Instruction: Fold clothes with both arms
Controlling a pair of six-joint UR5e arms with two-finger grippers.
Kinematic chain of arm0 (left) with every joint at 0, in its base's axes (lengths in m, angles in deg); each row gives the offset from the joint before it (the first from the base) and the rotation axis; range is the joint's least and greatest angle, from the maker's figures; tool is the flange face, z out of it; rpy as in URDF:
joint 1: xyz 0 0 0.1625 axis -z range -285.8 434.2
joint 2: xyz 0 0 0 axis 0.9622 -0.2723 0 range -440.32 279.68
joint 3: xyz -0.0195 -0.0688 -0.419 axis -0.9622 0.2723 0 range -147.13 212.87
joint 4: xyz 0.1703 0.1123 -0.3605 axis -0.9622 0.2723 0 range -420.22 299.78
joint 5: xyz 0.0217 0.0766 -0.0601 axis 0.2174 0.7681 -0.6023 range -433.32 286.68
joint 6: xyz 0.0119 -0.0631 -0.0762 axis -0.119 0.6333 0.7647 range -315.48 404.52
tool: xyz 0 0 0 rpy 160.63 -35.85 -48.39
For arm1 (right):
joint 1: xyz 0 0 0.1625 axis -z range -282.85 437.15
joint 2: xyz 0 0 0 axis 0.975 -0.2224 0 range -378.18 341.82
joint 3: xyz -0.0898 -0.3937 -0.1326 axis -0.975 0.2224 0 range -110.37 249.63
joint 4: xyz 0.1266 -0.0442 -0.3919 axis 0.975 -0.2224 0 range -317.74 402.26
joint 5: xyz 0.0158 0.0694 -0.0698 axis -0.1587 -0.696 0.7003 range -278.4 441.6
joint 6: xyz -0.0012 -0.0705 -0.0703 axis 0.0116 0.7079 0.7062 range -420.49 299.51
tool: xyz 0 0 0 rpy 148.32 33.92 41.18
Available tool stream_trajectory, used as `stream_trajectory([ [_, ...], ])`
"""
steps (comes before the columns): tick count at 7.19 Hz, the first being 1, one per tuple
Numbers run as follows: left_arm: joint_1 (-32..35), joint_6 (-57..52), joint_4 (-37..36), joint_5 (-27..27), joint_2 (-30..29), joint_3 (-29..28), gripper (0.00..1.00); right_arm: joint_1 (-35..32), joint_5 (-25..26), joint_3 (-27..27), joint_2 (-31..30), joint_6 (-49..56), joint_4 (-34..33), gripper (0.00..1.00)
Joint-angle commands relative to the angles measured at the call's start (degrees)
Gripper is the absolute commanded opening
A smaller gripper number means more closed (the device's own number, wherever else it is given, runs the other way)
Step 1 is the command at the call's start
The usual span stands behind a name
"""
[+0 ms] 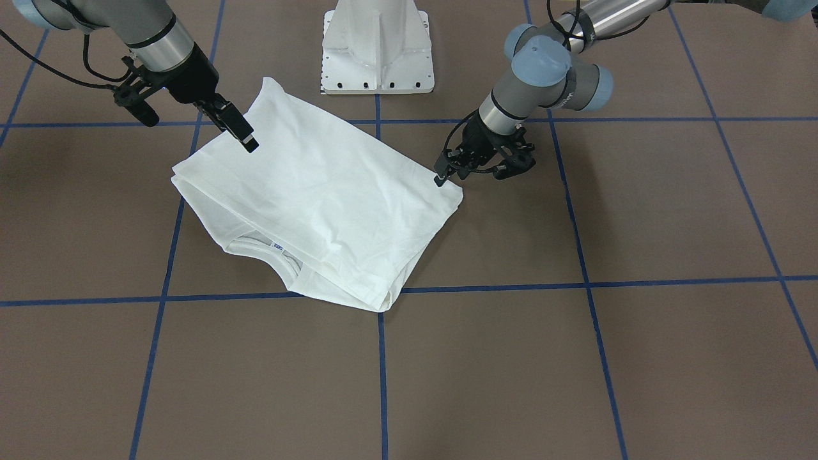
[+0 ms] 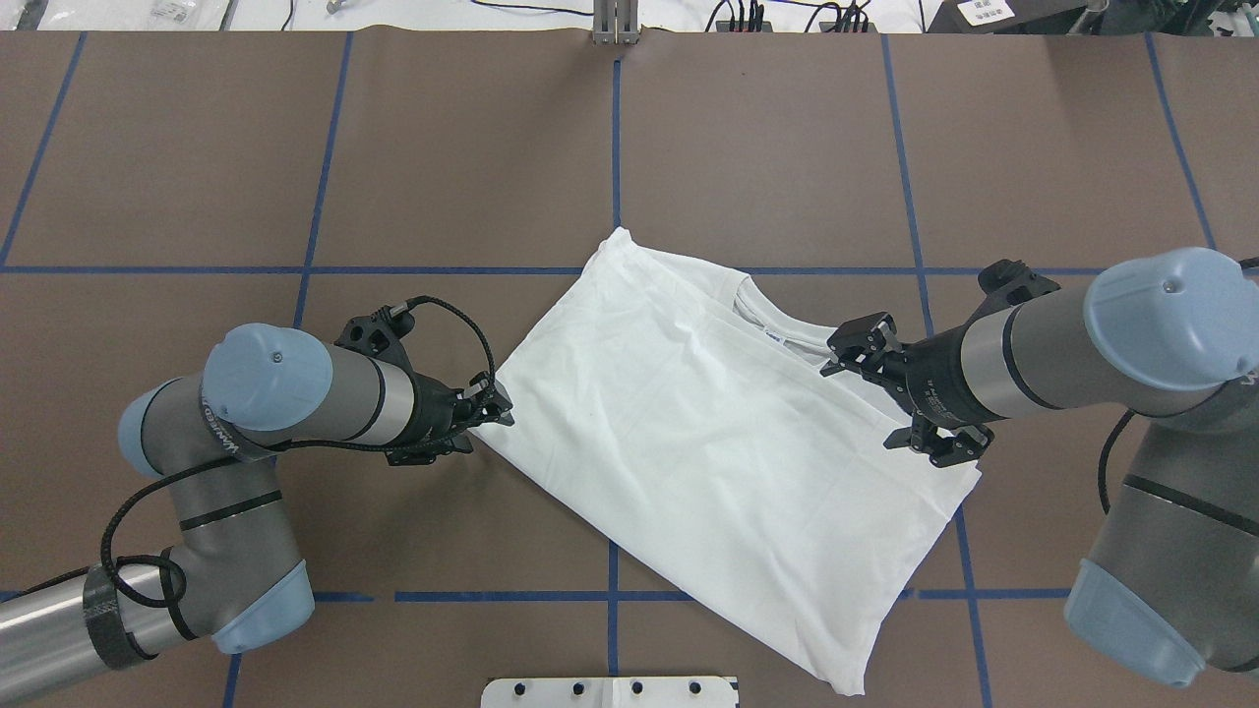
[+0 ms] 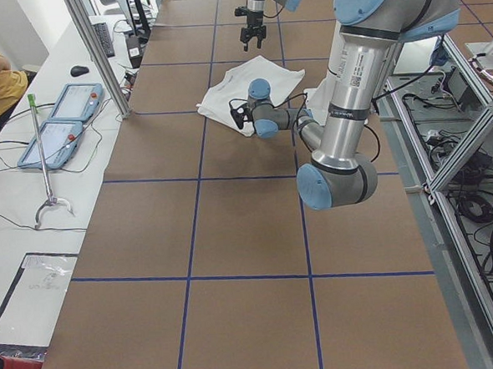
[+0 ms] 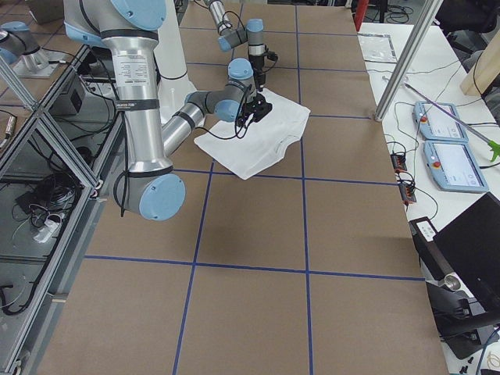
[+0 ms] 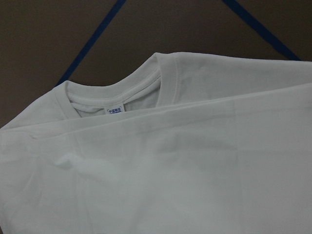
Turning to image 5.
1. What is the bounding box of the white long-sleeve printed shirt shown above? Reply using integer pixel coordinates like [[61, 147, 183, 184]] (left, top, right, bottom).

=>
[[0, 52, 312, 234]]

